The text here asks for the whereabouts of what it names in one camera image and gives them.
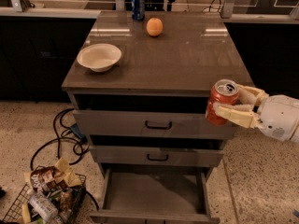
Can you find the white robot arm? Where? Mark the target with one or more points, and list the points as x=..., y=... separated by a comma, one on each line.
x=276, y=116

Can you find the red coke can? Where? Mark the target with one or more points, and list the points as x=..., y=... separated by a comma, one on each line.
x=225, y=92

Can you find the black wire basket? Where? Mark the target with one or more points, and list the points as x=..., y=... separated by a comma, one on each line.
x=67, y=200

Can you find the clear plastic bottle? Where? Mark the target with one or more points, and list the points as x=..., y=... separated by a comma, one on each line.
x=44, y=207

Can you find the yellow chip bag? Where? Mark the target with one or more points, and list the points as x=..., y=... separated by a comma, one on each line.
x=70, y=178

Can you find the grey drawer cabinet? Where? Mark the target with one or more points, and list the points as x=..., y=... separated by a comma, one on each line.
x=193, y=52

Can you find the top drawer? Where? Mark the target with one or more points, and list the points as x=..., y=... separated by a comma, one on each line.
x=149, y=116

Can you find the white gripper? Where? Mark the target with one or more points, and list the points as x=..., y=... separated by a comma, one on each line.
x=277, y=115

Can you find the middle drawer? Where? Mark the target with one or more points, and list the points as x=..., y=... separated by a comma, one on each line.
x=157, y=151

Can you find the orange fruit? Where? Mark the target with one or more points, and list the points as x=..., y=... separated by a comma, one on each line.
x=154, y=27

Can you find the white bowl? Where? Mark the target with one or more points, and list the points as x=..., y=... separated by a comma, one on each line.
x=99, y=57

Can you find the brown snack bag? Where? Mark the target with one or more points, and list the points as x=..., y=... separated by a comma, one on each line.
x=47, y=179

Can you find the drawer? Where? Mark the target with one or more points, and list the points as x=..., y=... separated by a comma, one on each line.
x=149, y=116
x=157, y=151
x=158, y=195

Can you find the bottom drawer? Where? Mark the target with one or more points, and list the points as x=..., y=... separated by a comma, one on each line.
x=158, y=195

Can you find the blue pepsi can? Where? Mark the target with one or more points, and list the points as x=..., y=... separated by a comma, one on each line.
x=138, y=10

